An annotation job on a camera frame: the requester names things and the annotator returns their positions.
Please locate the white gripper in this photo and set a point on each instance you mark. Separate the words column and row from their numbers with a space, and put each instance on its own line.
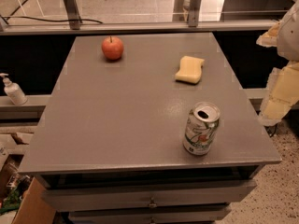
column 290, row 36

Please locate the white green 7up can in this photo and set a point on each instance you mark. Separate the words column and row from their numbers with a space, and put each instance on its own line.
column 201, row 127

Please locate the yellow sponge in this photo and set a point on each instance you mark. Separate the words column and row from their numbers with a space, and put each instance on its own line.
column 190, row 69

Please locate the upper grey drawer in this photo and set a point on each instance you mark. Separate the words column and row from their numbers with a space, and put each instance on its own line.
column 151, row 196

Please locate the grey drawer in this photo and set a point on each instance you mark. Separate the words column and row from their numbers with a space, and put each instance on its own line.
column 151, row 196
column 158, row 215

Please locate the grey drawer cabinet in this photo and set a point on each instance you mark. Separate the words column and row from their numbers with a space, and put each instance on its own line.
column 123, row 123

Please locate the red apple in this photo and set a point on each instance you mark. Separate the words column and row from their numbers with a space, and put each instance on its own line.
column 112, row 47

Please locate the lower grey drawer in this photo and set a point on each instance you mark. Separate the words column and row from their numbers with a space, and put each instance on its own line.
column 158, row 215

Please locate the white pump bottle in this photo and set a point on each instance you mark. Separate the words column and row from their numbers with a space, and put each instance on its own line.
column 13, row 91

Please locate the cardboard box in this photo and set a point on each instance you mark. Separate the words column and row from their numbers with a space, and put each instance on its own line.
column 33, row 209

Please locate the clutter of packages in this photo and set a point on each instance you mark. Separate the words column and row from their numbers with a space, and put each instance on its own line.
column 12, row 184

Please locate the right metal railing post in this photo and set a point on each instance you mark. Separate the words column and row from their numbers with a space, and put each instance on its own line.
column 193, row 15

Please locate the metal railing post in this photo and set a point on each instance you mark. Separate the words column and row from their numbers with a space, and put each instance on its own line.
column 193, row 15
column 72, row 14

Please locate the left metal railing post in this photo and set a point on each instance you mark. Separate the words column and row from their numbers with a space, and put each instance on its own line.
column 72, row 14

